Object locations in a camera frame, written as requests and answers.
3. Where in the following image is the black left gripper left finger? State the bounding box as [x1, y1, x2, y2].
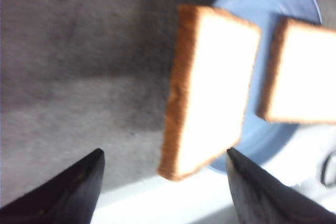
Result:
[1, 148, 105, 223]

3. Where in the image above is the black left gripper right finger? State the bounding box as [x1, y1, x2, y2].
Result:
[226, 148, 335, 223]

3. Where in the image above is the toast bread slice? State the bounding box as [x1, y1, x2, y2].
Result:
[157, 4, 261, 182]
[256, 17, 335, 124]

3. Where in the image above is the grey felt table mat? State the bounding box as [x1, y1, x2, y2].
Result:
[1, 0, 214, 204]

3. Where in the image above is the blue plastic plate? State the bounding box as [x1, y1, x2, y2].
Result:
[213, 0, 322, 165]

